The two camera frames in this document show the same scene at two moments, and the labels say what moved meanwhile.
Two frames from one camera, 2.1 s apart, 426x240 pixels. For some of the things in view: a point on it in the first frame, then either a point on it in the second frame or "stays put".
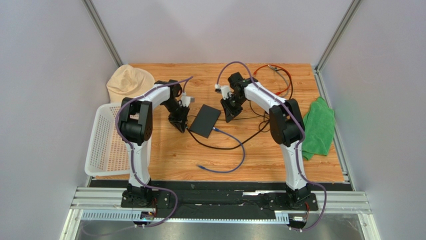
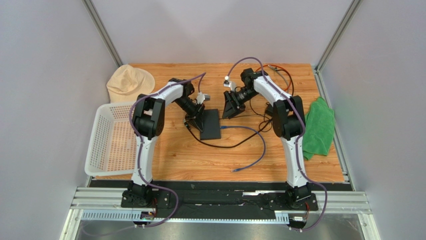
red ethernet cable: (281, 67) stays put
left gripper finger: (180, 125) → (198, 120)
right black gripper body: (232, 104) stays put
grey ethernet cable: (280, 74) stays put
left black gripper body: (178, 112) → (189, 108)
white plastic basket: (108, 153) stays put
